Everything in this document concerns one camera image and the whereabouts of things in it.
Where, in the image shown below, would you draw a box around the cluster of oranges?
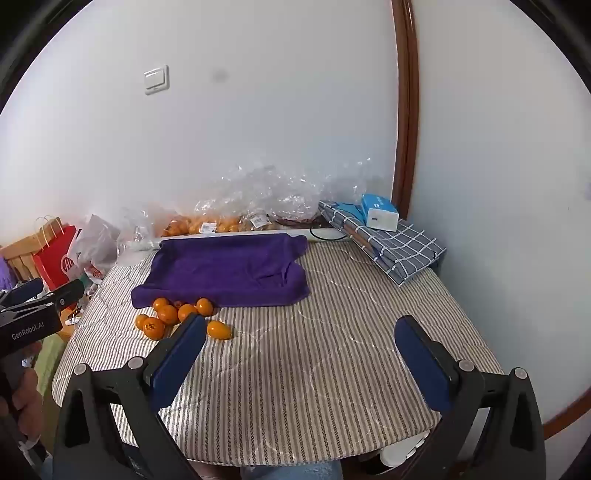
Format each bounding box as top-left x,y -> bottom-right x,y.
135,296 -> 233,341

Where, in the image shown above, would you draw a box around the black cable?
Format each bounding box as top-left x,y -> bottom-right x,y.
308,224 -> 352,243

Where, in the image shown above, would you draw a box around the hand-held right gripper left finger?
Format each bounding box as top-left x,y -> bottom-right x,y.
53,315 -> 207,480

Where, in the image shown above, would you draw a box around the empty clear plastic bag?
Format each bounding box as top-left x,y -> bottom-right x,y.
117,205 -> 163,252

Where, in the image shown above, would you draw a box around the red paper bag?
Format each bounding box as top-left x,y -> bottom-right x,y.
32,216 -> 83,291

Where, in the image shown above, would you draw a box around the person's left hand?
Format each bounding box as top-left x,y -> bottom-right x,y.
11,344 -> 40,418

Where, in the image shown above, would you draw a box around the brown wooden baseboard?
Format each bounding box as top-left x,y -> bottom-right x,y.
541,388 -> 591,440

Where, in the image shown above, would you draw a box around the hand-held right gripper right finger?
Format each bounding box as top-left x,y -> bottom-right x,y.
394,316 -> 546,480

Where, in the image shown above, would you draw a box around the brown wooden door frame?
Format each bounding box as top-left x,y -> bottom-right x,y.
390,0 -> 420,221

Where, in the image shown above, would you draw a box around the white plastic bag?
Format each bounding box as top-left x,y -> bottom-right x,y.
69,214 -> 122,283

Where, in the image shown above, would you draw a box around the blue and white box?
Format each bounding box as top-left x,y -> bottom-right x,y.
360,193 -> 400,232

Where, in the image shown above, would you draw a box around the bag of dark red fruit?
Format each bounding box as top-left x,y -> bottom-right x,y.
276,216 -> 320,229

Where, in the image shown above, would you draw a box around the wooden chair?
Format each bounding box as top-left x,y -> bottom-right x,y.
0,228 -> 51,282

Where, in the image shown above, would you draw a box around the white light switch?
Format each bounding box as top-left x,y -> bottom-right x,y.
144,65 -> 170,95

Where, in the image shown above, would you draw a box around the clear bag of brown fruit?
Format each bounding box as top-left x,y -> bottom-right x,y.
240,165 -> 324,230

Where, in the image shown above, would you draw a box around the purple towel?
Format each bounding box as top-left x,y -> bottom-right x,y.
131,233 -> 310,309

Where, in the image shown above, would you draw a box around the purple cloth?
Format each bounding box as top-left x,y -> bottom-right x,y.
0,257 -> 17,294

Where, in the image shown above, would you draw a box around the clear bag of oranges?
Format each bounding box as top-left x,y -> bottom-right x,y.
159,185 -> 245,237

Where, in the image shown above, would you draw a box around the person's blue jeans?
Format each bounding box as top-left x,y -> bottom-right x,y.
240,459 -> 345,480

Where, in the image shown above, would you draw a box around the green cloth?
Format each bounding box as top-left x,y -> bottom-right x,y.
37,332 -> 68,409

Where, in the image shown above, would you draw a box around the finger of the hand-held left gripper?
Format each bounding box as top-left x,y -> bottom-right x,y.
0,278 -> 43,308
44,280 -> 86,315

